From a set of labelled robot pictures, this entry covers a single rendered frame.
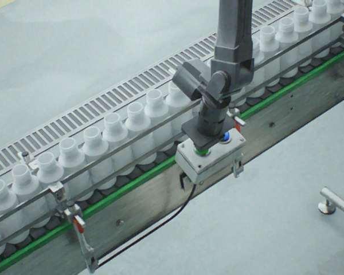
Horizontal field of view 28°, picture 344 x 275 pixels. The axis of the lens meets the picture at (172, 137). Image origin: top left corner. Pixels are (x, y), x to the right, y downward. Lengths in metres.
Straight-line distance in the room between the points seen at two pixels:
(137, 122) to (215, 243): 1.25
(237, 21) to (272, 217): 1.64
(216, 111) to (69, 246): 0.52
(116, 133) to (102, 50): 2.24
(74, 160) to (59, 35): 2.49
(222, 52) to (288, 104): 0.62
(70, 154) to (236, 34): 0.48
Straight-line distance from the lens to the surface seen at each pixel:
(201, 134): 1.44
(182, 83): 1.39
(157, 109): 1.63
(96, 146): 1.56
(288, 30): 1.81
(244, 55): 1.32
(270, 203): 2.90
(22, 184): 1.53
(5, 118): 3.54
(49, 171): 1.53
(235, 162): 1.77
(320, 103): 2.02
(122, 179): 1.67
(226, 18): 1.31
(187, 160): 1.54
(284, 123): 1.93
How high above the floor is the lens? 2.19
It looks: 43 degrees down
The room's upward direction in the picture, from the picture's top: 9 degrees counter-clockwise
